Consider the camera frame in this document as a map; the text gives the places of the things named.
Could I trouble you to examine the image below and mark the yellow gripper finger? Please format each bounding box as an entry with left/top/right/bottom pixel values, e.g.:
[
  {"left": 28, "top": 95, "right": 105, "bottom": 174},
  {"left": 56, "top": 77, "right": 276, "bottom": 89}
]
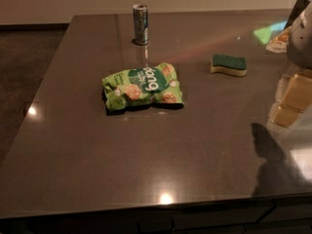
[
  {"left": 270, "top": 104, "right": 302, "bottom": 128},
  {"left": 281, "top": 69, "right": 312, "bottom": 112}
]

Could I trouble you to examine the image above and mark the green yellow sponge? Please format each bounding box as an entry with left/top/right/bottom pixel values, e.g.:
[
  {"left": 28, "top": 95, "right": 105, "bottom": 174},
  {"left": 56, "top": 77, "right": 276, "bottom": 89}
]
[{"left": 211, "top": 54, "right": 247, "bottom": 77}]

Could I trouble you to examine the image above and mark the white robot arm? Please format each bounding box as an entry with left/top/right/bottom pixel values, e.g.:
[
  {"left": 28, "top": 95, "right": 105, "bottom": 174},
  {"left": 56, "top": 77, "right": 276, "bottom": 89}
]
[{"left": 266, "top": 0, "right": 312, "bottom": 128}]

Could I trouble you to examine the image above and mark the green rice chip bag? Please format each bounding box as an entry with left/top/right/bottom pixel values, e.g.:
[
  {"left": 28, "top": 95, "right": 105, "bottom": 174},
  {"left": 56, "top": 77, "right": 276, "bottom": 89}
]
[{"left": 102, "top": 62, "right": 183, "bottom": 111}]

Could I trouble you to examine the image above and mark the dark counter drawer front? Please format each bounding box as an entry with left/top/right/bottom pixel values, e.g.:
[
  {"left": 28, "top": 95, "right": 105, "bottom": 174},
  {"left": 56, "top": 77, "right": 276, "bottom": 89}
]
[{"left": 0, "top": 195, "right": 312, "bottom": 234}]

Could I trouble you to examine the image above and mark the silver blue drink can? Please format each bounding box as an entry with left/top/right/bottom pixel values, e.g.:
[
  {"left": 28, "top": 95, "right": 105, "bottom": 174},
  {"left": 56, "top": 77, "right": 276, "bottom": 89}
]
[{"left": 133, "top": 4, "right": 148, "bottom": 46}]

